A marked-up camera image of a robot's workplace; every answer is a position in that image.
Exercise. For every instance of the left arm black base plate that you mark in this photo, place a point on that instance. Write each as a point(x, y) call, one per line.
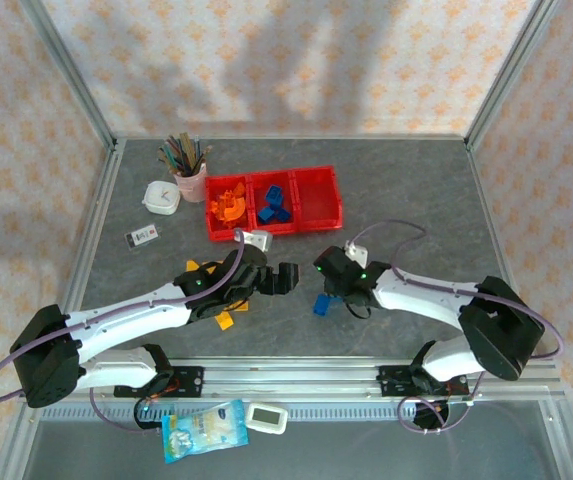
point(186, 382)

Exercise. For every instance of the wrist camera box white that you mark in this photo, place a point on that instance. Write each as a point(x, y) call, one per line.
point(357, 252)
point(258, 239)

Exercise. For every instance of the bundle of colored sticks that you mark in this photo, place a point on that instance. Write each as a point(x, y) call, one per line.
point(183, 152)

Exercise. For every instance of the yellow square lego brick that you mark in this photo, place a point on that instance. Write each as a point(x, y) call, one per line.
point(224, 321)

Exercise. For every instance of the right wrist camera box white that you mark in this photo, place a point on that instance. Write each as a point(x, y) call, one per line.
point(357, 252)

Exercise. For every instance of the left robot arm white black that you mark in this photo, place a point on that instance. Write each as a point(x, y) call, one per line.
point(131, 315)

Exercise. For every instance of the orange square lego brick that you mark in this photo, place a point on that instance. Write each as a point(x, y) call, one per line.
point(239, 189)

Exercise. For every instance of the blue lego brick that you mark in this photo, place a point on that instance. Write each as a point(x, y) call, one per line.
point(322, 306)
point(284, 215)
point(266, 214)
point(273, 195)

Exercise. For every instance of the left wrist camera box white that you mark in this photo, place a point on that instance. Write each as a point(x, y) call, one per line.
point(258, 239)

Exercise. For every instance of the aluminium mounting rail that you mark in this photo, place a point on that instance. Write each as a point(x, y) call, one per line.
point(291, 380)

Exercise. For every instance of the blue snack bag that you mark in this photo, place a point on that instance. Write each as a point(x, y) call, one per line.
point(201, 432)

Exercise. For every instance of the red plastic bin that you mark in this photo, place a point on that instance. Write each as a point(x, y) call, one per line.
point(316, 200)
point(286, 187)
point(228, 234)

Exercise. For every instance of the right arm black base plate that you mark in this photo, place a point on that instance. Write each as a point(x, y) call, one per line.
point(396, 380)

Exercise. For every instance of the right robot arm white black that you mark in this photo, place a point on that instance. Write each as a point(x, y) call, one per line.
point(416, 295)

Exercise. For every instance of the yellow lego plate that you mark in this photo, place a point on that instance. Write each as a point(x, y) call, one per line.
point(211, 266)

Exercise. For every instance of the white round container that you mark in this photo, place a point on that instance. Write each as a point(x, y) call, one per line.
point(161, 198)

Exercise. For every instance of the small card in sleeve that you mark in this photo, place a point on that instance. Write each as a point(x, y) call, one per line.
point(141, 236)

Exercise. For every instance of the pink cup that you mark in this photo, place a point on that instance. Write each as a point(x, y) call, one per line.
point(191, 185)

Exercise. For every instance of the yellow wedge lego piece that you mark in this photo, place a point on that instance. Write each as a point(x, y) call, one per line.
point(192, 264)

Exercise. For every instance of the aluminium frame post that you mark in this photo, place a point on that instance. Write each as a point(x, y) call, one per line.
point(69, 70)
point(512, 70)

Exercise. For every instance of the orange curved lego piece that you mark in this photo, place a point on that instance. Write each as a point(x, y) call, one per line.
point(238, 209)

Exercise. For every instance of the aluminium table side rail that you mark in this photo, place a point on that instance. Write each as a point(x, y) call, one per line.
point(490, 210)
point(100, 210)

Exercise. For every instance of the yellow long lego brick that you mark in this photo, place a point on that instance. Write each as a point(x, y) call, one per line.
point(241, 306)

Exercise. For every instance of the white digital timer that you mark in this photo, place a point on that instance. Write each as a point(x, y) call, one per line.
point(265, 417)

